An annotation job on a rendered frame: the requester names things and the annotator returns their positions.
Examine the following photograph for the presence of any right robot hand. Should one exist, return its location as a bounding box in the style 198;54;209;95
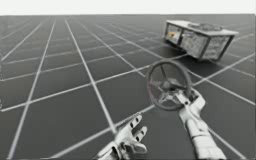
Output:
172;88;207;123

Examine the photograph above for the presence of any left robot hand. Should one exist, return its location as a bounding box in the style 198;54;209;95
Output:
113;113;149;159

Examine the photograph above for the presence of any dark steering wheel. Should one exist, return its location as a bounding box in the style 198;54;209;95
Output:
145;58;194;112

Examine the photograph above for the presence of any grey cart with brown box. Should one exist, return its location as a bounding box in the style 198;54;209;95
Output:
163;19;240;62

